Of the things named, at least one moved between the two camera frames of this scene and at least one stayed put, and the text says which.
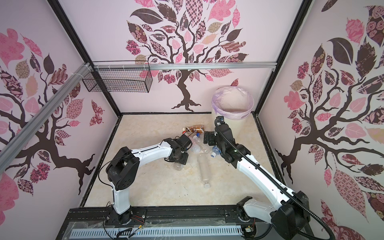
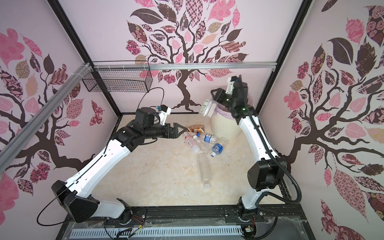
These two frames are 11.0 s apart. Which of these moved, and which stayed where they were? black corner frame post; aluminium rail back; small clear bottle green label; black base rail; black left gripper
Moved: small clear bottle green label; black left gripper
Stayed: black corner frame post; aluminium rail back; black base rail
